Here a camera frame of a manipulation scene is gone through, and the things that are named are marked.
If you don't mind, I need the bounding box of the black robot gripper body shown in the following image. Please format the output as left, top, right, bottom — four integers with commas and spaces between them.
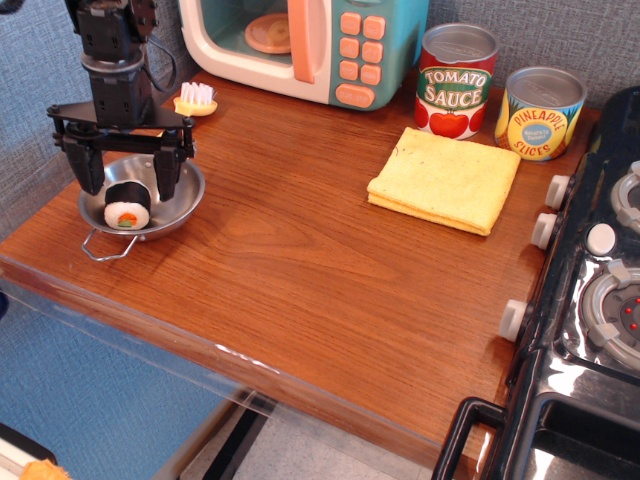
47, 63, 195, 161

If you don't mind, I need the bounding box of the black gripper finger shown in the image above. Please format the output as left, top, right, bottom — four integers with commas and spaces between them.
63, 142, 105, 196
153, 149, 184, 202

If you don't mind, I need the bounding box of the plush sushi roll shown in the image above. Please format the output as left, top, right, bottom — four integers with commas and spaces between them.
104, 181, 151, 231

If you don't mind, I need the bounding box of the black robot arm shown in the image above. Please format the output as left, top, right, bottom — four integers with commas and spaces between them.
47, 1, 195, 201

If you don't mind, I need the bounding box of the yellow dish brush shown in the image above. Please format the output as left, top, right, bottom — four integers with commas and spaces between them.
174, 82, 218, 117

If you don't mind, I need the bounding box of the folded yellow towel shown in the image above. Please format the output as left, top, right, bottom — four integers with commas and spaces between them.
367, 127, 520, 237

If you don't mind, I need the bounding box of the orange plate in microwave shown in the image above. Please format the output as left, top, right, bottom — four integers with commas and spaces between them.
244, 13, 291, 55

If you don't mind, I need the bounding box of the teal toy microwave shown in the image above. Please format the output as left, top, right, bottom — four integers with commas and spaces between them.
179, 1, 429, 111

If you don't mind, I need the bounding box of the tomato sauce can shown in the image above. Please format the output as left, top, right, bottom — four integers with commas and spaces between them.
414, 23, 499, 140

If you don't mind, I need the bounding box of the orange plush object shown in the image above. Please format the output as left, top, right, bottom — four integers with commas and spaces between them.
19, 459, 71, 480

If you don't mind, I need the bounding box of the pineapple slices can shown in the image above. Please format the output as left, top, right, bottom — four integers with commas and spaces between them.
494, 66, 587, 161

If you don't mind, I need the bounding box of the black toy stove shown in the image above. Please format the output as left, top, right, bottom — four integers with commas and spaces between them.
433, 87, 639, 479

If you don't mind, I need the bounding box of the steel bowl with handles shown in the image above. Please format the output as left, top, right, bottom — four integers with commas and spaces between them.
78, 154, 205, 262

